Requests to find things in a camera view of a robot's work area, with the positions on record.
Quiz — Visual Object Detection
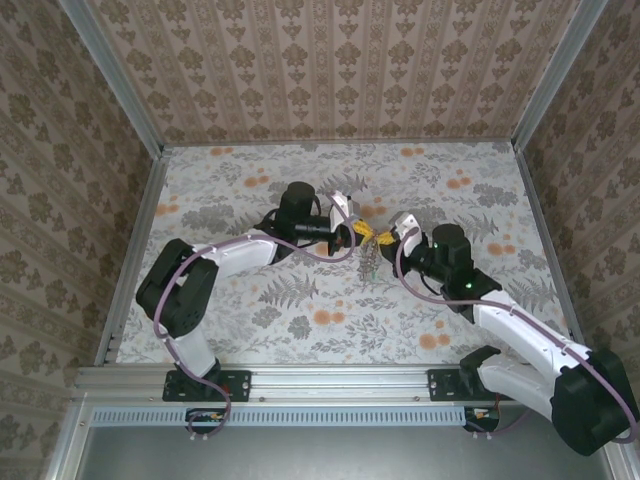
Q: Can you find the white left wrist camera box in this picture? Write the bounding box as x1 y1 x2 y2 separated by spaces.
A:
327 189 362 229

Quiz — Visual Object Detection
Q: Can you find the aluminium corner post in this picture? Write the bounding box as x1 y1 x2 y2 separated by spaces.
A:
512 0 614 152
57 0 166 155

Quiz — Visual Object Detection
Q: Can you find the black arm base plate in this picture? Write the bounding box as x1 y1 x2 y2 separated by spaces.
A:
163 369 252 403
428 368 521 402

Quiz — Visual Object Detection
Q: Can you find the grey slotted cable duct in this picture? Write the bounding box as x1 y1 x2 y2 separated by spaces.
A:
92 405 501 428

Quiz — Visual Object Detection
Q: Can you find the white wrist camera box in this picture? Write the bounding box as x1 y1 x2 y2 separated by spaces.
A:
388 212 424 252
327 189 362 229

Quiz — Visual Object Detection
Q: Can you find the wide aluminium extrusion beam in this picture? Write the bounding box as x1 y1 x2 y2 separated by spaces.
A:
73 363 615 402

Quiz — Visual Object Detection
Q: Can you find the aluminium side rail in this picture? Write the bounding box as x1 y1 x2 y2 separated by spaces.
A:
513 142 592 364
93 147 172 366

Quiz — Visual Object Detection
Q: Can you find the grey metal sheet panel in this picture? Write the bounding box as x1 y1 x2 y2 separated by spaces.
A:
79 424 609 480

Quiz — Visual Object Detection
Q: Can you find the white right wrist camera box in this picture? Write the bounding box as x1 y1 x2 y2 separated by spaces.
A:
388 212 424 252

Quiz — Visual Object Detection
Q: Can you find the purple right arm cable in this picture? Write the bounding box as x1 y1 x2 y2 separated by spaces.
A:
394 227 632 446

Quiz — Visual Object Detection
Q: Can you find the floral patterned table cover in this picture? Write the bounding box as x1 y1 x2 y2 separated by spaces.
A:
117 142 581 365

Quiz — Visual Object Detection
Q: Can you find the black controller board box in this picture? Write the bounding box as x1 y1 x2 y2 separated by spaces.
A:
463 406 501 432
185 407 226 434

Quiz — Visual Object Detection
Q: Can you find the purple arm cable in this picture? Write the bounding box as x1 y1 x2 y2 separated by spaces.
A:
153 193 351 445
394 227 632 446

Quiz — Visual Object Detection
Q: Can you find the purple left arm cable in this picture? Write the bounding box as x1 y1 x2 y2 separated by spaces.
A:
153 193 351 445

